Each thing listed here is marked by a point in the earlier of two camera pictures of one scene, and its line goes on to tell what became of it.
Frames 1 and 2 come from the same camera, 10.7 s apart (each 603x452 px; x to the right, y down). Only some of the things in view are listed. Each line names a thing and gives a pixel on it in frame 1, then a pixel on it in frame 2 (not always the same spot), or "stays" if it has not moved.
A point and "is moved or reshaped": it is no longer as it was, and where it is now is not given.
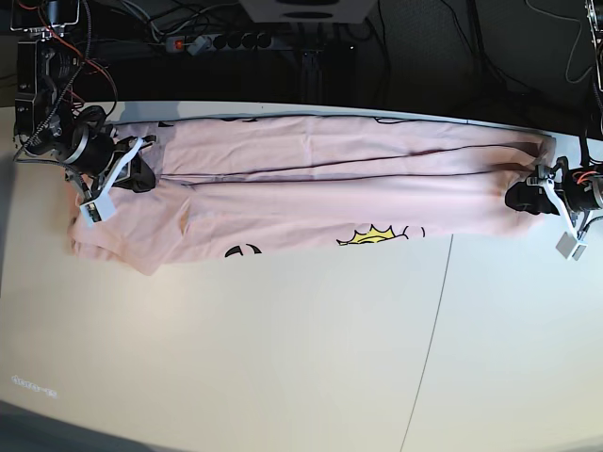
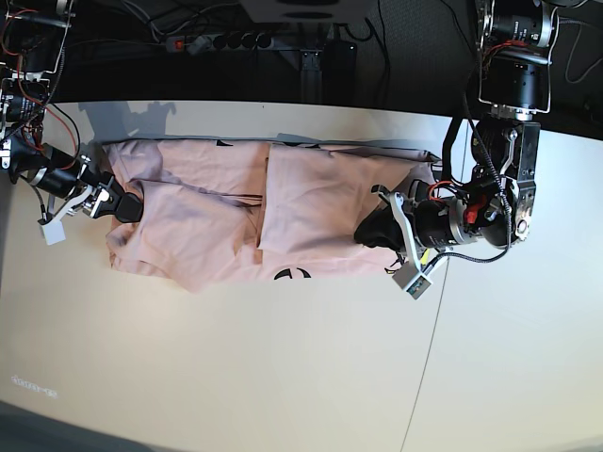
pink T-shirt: x=233 y=186 is moved or reshaped
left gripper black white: x=101 y=163 → x=75 y=189
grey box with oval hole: x=265 y=11 stays
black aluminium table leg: x=312 y=76 stays
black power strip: x=199 y=44 stays
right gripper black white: x=578 y=192 → x=427 y=217
